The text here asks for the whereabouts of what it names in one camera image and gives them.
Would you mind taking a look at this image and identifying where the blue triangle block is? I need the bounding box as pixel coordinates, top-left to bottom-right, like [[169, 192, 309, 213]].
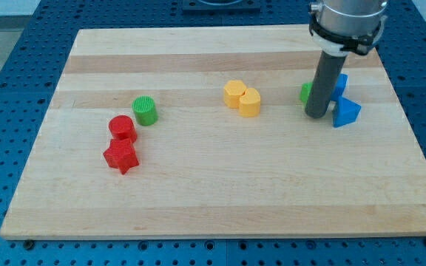
[[333, 96, 362, 128]]

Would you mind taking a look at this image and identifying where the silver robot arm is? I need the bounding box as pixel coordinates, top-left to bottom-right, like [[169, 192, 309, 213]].
[[308, 0, 388, 57]]

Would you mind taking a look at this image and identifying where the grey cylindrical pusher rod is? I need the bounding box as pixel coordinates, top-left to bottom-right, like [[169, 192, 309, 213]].
[[305, 52, 346, 119]]

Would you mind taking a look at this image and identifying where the green block behind rod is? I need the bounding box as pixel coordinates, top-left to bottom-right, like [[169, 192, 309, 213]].
[[300, 82, 313, 105]]

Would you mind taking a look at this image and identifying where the red star block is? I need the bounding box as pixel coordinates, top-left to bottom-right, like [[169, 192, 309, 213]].
[[103, 138, 140, 174]]

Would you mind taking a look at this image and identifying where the yellow heart block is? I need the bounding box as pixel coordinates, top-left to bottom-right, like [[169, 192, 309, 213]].
[[238, 88, 261, 117]]

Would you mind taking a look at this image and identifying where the green cylinder block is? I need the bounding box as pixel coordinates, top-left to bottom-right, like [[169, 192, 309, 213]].
[[132, 95, 158, 126]]

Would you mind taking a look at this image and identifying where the wooden board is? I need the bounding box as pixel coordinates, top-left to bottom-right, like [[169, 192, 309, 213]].
[[0, 25, 426, 240]]

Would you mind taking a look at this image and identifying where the red cylinder block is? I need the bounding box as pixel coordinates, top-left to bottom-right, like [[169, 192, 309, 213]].
[[108, 115, 137, 143]]

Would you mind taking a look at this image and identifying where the blue cube block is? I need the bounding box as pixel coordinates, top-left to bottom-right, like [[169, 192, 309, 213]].
[[330, 73, 348, 101]]

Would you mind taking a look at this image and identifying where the yellow hexagon block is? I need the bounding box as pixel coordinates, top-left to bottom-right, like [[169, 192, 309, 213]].
[[223, 80, 247, 109]]

